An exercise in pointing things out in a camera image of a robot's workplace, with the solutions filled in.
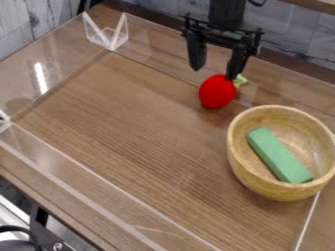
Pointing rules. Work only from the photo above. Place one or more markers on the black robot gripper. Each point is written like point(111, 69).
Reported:
point(225, 30)

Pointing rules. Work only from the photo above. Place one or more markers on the red plush strawberry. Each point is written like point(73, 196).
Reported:
point(217, 90)

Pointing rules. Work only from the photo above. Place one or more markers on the light wooden bowl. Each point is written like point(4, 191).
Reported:
point(307, 137)

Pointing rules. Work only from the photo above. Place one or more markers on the green rectangular block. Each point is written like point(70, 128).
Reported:
point(277, 157)

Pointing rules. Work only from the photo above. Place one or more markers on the clear acrylic tray enclosure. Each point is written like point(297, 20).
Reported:
point(111, 146)

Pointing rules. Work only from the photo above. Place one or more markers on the black table leg frame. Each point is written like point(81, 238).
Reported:
point(48, 240)

